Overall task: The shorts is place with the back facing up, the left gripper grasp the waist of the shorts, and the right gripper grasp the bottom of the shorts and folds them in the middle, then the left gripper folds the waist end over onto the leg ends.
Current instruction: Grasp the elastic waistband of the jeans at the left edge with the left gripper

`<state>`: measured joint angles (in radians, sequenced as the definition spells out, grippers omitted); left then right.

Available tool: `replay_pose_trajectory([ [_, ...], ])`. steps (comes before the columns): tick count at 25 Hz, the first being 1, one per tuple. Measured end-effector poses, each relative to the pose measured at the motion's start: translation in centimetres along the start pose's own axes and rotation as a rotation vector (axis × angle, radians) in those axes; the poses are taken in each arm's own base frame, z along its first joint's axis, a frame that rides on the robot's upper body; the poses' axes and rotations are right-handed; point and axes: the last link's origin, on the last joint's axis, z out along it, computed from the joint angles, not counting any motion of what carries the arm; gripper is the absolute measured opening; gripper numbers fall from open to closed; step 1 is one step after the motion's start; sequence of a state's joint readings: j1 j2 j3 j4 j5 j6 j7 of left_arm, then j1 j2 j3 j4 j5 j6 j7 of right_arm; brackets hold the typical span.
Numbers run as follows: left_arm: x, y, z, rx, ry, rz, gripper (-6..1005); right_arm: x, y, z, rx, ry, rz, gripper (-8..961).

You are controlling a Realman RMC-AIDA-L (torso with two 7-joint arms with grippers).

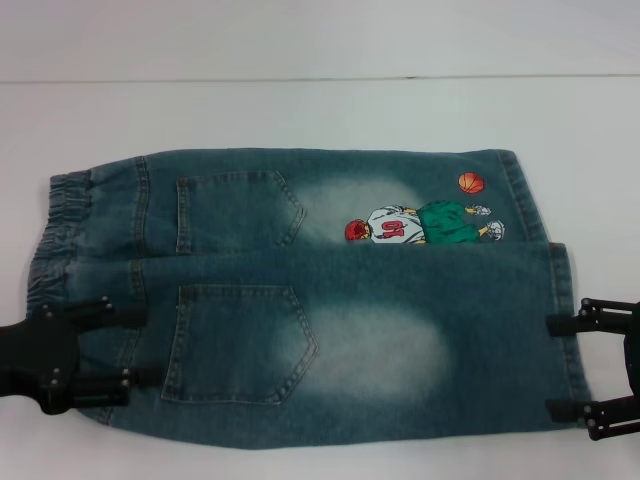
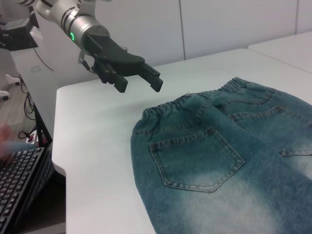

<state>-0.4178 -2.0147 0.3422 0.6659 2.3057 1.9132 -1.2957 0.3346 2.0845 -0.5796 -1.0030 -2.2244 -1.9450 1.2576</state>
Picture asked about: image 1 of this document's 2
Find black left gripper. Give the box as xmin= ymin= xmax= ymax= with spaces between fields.
xmin=0 ymin=296 xmax=165 ymax=417

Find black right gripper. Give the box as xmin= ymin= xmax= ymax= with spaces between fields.
xmin=545 ymin=297 xmax=640 ymax=442

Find blue denim shorts with print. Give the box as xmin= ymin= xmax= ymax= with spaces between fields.
xmin=27 ymin=146 xmax=594 ymax=454

